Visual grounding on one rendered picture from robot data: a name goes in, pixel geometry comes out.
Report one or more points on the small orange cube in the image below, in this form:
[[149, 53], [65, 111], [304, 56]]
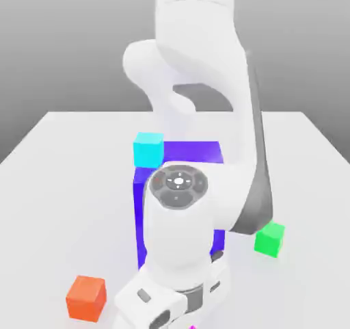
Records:
[[86, 299]]

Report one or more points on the small green cube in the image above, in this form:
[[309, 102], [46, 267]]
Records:
[[268, 240]]

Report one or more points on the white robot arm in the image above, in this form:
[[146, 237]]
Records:
[[175, 241]]

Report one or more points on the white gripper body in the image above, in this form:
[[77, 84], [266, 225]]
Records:
[[220, 274]]

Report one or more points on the small cyan cube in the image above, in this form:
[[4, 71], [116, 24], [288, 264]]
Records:
[[147, 151]]

